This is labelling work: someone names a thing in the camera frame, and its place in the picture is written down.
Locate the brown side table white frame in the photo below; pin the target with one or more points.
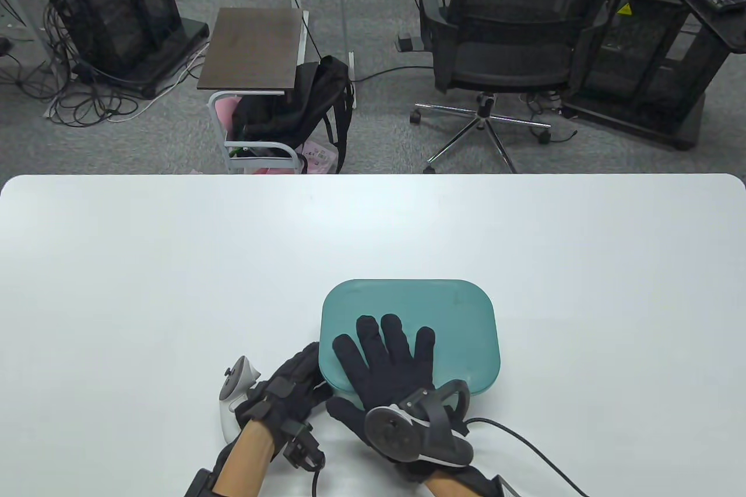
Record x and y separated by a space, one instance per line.
253 48

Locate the black mesh office chair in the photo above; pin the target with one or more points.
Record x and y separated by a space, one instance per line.
513 54

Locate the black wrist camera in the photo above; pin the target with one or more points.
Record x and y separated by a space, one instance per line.
303 447

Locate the grey metal desk leg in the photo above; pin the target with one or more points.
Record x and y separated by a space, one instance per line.
345 13

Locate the pink plastic bag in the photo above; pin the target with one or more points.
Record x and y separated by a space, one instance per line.
320 158

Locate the person's left forearm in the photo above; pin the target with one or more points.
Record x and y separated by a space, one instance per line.
247 462

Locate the black mesh equipment rack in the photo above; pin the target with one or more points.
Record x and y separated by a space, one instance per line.
111 13
647 71

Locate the person's right forearm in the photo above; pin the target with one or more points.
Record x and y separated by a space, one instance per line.
446 488

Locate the black backpack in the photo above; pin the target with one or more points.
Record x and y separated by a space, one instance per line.
303 106

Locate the person's left hand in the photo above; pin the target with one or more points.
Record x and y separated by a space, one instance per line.
285 389

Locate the grey and white hand controller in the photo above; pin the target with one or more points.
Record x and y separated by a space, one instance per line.
233 398
408 433

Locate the teal plastic lid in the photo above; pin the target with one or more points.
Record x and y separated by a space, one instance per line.
454 322

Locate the person's right hand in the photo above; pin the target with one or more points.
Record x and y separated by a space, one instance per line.
390 369

